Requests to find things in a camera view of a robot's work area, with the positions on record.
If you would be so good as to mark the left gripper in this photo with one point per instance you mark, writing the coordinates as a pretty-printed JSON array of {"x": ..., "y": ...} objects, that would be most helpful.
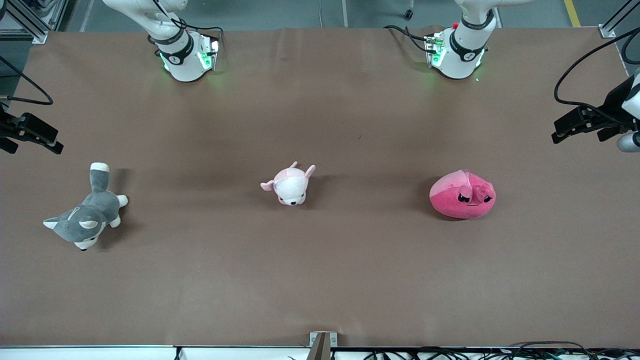
[{"x": 611, "y": 106}]

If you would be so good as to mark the metal base connector plate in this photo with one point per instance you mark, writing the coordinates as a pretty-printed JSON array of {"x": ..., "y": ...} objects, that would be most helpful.
[
  {"x": 212, "y": 50},
  {"x": 432, "y": 50}
]

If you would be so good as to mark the brown table cover sheet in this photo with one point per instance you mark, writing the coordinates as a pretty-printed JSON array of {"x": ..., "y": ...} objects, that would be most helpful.
[{"x": 350, "y": 275}]

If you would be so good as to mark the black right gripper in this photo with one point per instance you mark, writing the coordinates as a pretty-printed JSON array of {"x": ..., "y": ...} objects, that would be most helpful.
[{"x": 6, "y": 126}]

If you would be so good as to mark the round hot pink plush toy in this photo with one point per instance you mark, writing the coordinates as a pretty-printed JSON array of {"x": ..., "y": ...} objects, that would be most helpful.
[{"x": 460, "y": 197}]

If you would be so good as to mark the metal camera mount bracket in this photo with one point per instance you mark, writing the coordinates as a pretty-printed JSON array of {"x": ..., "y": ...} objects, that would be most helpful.
[{"x": 322, "y": 342}]

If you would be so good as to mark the pale pink puppy plush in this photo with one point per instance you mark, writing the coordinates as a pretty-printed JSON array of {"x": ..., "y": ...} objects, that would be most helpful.
[{"x": 290, "y": 187}]

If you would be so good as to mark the grey white husky plush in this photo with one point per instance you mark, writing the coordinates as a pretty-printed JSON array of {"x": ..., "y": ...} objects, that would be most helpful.
[{"x": 85, "y": 220}]

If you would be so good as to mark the black caster wheel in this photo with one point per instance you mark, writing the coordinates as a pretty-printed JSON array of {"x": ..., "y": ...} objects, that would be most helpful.
[{"x": 409, "y": 12}]

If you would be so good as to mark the aluminium frame post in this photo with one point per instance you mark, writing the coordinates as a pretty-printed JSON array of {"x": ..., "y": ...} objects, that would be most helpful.
[
  {"x": 30, "y": 22},
  {"x": 617, "y": 20}
]

